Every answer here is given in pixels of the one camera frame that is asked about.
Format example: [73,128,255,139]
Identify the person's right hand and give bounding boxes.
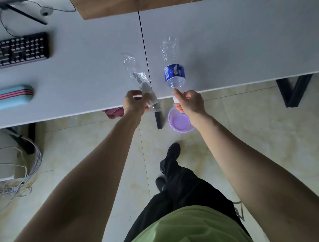
[172,88,206,120]

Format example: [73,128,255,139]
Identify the person's left hand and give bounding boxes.
[123,90,154,117]

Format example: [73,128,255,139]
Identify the clear bottle with blue label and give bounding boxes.
[161,36,187,104]

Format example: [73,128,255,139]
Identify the clear bottle with grey label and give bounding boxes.
[121,52,162,113]

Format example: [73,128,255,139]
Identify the person's left forearm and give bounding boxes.
[14,112,143,242]

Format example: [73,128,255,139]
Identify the person's right forearm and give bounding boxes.
[191,113,319,242]

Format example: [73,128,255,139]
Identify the purple plastic basin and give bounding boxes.
[168,107,196,133]

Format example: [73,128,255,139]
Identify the dark red cloth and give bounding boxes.
[103,107,125,120]

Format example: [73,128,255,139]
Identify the black shoe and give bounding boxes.
[155,176,167,192]
[166,142,181,164]

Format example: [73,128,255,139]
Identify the black trousers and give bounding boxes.
[123,157,253,242]

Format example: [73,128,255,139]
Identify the brown wooden board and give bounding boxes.
[70,0,200,20]

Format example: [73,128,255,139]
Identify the light green shirt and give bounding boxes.
[131,205,254,242]

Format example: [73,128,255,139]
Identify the blue case with pink stripes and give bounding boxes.
[0,85,34,110]

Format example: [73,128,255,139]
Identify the black keyboard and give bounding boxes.
[0,32,50,69]

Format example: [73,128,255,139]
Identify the white cord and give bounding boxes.
[233,200,246,222]

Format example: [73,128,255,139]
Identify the bundle of white cables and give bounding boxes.
[0,133,43,207]

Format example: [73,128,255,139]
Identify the thin black cable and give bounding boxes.
[0,9,20,38]

